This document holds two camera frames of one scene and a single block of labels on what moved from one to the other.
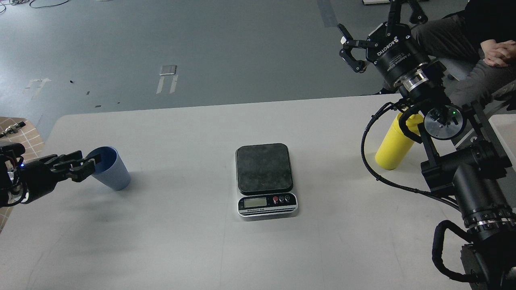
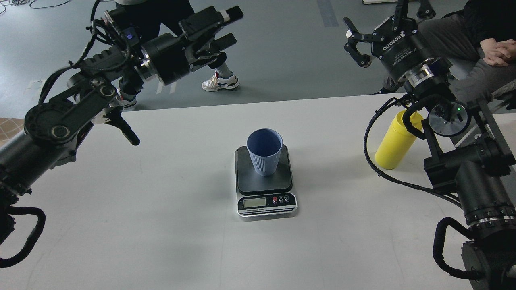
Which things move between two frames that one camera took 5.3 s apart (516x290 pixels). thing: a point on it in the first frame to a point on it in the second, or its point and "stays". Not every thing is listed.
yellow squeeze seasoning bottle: x=398 y=143 stays
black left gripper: x=40 y=179 to x=169 y=54
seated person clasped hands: x=498 y=54 stays
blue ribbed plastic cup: x=111 y=172 to x=265 y=145
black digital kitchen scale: x=265 y=181 stays
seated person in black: x=476 y=46 stays
